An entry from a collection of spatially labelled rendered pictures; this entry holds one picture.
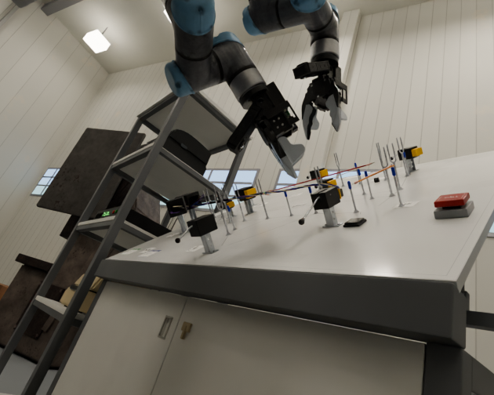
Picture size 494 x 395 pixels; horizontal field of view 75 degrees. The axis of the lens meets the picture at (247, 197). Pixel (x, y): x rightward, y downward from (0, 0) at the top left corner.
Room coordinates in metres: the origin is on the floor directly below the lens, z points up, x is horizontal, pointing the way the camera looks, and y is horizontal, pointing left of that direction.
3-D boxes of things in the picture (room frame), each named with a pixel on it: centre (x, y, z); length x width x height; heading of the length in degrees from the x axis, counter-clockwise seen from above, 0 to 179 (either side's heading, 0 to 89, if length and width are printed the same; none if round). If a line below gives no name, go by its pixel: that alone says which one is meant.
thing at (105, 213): (1.62, 0.48, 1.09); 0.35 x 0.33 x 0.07; 37
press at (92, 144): (4.30, 1.78, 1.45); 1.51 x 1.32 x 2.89; 56
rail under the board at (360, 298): (0.84, 0.07, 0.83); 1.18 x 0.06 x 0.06; 37
